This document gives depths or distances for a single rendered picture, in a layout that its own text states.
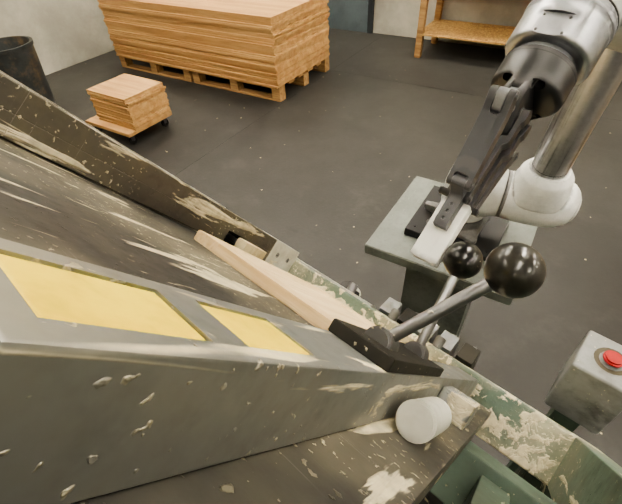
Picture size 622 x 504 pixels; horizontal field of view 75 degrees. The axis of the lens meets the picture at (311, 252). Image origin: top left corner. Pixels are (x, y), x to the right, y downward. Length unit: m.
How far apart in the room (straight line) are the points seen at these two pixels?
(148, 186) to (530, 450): 0.88
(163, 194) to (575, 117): 0.99
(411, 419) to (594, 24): 0.40
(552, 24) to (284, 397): 0.44
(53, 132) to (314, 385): 0.57
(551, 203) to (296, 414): 1.27
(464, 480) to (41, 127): 0.74
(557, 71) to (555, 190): 0.91
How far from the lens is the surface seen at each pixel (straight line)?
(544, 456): 1.00
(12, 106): 0.66
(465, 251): 0.42
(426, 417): 0.32
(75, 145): 0.70
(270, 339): 0.17
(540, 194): 1.37
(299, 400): 0.17
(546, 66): 0.48
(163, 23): 5.19
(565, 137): 1.29
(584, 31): 0.51
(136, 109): 3.96
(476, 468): 0.66
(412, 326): 0.30
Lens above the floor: 1.72
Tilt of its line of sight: 43 degrees down
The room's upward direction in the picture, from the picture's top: 4 degrees counter-clockwise
